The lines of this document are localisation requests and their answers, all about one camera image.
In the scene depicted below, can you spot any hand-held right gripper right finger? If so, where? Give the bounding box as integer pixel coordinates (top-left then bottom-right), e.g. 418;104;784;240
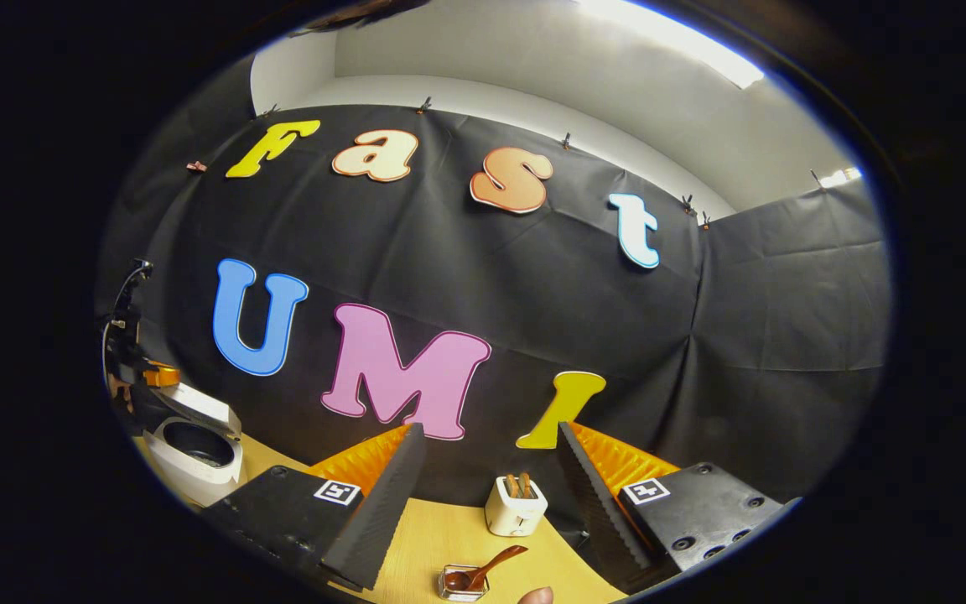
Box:
557;421;786;588

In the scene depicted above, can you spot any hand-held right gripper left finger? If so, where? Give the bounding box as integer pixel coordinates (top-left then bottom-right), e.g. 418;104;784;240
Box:
202;422;428;592

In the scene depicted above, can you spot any white rice cooker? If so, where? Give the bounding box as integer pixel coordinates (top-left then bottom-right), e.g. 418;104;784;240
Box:
145;382;243;508

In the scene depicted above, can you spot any brown wooden spoon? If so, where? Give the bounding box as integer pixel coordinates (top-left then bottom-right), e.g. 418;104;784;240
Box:
445;545;528;592

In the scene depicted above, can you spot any white toaster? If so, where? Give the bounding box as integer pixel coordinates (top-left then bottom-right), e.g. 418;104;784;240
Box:
485;476;548;538

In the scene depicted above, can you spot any black backdrop cloth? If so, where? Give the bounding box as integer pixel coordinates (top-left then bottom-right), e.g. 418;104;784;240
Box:
97;55;895;538

